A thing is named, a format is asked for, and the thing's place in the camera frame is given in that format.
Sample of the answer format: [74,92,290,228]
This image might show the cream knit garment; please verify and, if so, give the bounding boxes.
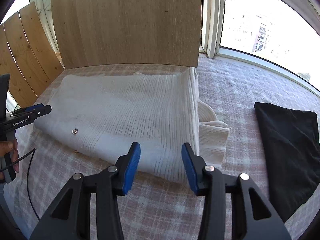
[35,67,229,183]

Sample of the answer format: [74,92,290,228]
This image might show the black pants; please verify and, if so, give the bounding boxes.
[254,102,319,222]

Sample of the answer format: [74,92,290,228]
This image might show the person's left hand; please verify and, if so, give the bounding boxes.
[1,136,20,184]

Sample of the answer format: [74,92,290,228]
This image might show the knotty pine plank board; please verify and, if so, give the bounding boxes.
[1,3,64,107]

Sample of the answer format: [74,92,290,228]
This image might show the large light wooden board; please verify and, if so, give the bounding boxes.
[51,0,201,69]

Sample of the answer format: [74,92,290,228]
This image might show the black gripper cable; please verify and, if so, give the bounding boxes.
[0,148,41,222]

